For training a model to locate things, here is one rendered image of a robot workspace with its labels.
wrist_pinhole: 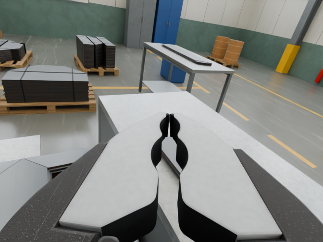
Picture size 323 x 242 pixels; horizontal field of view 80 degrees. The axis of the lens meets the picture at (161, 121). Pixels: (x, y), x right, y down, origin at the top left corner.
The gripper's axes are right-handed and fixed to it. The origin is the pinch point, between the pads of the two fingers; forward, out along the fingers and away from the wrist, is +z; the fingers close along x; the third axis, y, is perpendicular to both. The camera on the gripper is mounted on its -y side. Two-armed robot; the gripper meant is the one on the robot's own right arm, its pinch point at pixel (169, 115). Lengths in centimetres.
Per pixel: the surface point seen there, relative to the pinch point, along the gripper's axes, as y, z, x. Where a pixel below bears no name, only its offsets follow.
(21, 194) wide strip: 54, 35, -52
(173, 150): 39, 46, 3
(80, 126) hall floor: 130, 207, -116
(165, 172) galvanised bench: 41, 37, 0
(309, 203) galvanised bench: 47, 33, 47
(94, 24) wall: 45, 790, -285
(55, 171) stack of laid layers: 57, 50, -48
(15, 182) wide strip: 53, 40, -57
